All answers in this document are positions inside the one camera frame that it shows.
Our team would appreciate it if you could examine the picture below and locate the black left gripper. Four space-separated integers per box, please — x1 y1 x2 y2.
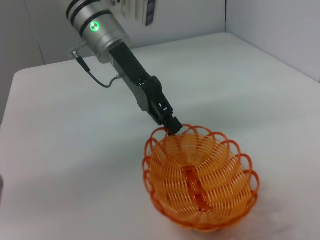
108 41 183 137

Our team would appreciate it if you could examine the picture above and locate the orange woven plastic basket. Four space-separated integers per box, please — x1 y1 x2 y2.
141 124 261 232

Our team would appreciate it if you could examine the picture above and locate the thin black cable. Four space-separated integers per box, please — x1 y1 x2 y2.
71 50 122 89

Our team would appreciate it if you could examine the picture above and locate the white wall-mounted device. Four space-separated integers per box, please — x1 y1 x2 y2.
121 0 158 27

